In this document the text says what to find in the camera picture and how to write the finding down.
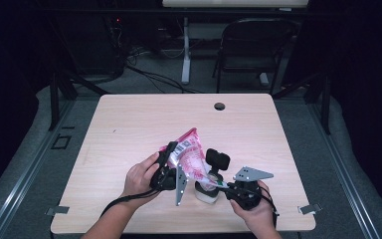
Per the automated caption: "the person's left hand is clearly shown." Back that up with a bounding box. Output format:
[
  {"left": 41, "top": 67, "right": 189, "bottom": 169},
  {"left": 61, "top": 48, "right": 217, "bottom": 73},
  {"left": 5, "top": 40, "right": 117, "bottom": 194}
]
[{"left": 121, "top": 150, "right": 163, "bottom": 204}]

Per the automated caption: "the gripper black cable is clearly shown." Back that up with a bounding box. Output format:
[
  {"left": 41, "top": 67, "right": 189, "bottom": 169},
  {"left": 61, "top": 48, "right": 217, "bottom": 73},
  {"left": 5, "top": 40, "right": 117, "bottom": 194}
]
[
  {"left": 259, "top": 184, "right": 281, "bottom": 231},
  {"left": 98, "top": 187, "right": 163, "bottom": 219}
]

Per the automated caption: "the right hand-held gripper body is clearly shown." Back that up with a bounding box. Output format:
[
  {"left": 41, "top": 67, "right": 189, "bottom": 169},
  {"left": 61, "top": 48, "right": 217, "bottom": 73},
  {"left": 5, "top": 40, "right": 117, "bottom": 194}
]
[{"left": 224, "top": 165, "right": 276, "bottom": 211}]

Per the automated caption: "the red white plastic bag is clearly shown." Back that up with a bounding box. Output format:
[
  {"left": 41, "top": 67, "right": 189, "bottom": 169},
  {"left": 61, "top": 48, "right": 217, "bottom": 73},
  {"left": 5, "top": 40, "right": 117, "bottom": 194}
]
[{"left": 158, "top": 126, "right": 231, "bottom": 191}]

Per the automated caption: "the aluminium floor rail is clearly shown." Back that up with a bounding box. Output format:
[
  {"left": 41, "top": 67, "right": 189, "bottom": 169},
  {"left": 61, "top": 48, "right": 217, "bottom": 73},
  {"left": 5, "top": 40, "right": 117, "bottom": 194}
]
[
  {"left": 0, "top": 99, "right": 78, "bottom": 239},
  {"left": 306, "top": 99, "right": 382, "bottom": 239}
]

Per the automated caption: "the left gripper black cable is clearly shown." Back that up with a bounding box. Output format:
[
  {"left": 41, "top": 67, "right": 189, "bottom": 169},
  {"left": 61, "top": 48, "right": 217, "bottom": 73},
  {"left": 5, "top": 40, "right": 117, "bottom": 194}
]
[{"left": 98, "top": 187, "right": 163, "bottom": 219}]

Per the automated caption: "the white desk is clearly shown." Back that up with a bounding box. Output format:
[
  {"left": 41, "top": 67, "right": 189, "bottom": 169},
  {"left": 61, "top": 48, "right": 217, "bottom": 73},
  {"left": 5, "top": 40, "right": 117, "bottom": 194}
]
[{"left": 161, "top": 0, "right": 310, "bottom": 88}]

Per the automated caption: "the person's right hand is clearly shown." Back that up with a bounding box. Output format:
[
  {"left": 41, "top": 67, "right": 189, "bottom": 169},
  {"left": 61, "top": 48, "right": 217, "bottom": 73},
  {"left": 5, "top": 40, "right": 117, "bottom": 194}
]
[{"left": 228, "top": 180, "right": 277, "bottom": 234}]

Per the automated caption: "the black metal stand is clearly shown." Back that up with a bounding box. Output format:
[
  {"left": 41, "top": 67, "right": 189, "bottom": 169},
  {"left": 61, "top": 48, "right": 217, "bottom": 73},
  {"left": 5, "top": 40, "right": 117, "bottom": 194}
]
[
  {"left": 272, "top": 70, "right": 332, "bottom": 135},
  {"left": 47, "top": 70, "right": 111, "bottom": 131}
]

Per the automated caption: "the black folding chair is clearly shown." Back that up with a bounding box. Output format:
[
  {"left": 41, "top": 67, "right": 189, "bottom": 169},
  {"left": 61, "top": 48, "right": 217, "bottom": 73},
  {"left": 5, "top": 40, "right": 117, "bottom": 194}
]
[{"left": 212, "top": 17, "right": 300, "bottom": 97}]

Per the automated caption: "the black floor cable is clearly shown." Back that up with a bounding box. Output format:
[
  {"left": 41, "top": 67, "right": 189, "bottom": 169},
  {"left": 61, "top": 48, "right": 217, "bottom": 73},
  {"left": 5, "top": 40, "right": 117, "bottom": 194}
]
[{"left": 124, "top": 63, "right": 202, "bottom": 95}]

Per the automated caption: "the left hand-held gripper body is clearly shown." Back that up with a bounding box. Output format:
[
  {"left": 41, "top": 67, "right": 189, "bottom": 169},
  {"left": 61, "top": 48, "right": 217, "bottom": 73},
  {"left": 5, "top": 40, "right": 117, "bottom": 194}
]
[{"left": 148, "top": 163, "right": 190, "bottom": 207}]

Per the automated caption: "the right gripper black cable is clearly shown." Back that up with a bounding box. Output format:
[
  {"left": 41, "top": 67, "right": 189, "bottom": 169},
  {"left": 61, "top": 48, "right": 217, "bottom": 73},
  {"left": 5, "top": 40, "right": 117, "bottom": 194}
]
[{"left": 259, "top": 184, "right": 281, "bottom": 231}]

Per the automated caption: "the grey tape tab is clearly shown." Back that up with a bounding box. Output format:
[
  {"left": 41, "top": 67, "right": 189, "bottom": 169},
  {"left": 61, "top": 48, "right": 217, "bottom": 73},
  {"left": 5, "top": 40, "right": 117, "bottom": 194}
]
[
  {"left": 296, "top": 202, "right": 323, "bottom": 216},
  {"left": 45, "top": 205, "right": 71, "bottom": 217}
]

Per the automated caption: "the black computer tower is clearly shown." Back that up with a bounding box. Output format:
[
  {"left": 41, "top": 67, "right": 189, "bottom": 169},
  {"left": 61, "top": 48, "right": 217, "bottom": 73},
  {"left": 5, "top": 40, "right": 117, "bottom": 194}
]
[{"left": 58, "top": 13, "right": 127, "bottom": 77}]

